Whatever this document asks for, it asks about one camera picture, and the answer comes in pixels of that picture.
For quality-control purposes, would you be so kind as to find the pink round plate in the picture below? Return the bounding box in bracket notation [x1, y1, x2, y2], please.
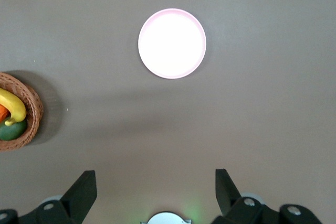
[138, 8, 207, 79]

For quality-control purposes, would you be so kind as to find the brown table cloth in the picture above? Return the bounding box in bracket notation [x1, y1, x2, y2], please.
[0, 0, 336, 224]

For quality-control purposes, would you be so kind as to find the orange tangerine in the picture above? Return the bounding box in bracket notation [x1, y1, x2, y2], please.
[0, 104, 11, 124]

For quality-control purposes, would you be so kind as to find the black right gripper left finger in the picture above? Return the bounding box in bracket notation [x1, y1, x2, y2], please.
[0, 170, 98, 224]

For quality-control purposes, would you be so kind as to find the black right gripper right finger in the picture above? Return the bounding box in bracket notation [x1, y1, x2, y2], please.
[211, 168, 322, 224]

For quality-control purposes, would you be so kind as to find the green avocado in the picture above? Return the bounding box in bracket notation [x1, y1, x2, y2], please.
[0, 119, 28, 141]

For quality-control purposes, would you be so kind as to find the brown wicker basket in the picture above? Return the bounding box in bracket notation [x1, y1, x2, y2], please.
[0, 71, 44, 153]

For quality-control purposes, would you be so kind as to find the yellow banana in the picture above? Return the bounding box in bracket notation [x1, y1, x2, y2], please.
[0, 87, 27, 126]

